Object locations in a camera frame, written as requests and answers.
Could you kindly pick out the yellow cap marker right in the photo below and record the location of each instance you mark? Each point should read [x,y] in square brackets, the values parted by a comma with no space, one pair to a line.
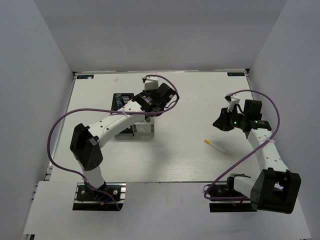
[215,146]

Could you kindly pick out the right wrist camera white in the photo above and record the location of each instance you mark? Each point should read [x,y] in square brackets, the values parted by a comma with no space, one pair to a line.
[232,100]

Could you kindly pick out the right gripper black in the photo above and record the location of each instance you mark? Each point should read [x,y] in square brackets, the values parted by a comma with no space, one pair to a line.
[222,123]

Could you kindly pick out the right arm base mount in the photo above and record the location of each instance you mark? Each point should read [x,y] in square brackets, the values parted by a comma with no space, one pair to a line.
[232,195]

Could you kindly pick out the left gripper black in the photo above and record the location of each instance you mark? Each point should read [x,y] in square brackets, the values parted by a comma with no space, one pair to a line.
[149,92]

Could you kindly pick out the blue white glue tube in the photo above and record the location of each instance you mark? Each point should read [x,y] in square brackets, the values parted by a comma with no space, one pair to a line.
[119,100]

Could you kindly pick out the white pen holder box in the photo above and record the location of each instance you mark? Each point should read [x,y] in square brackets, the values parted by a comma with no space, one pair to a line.
[141,130]

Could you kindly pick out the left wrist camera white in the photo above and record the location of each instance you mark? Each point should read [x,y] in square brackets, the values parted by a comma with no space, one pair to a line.
[150,83]

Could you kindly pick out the black pen holder box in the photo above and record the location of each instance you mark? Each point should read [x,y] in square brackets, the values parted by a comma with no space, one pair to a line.
[128,132]

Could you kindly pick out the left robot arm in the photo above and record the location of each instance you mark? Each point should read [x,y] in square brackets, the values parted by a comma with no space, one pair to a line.
[87,141]

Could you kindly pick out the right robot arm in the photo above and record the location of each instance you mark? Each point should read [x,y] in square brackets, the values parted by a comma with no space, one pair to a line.
[276,188]

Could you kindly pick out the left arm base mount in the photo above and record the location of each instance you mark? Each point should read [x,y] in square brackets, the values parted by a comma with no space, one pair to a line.
[86,199]

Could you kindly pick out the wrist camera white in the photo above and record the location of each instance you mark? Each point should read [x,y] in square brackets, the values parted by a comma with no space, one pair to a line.
[232,100]
[150,83]

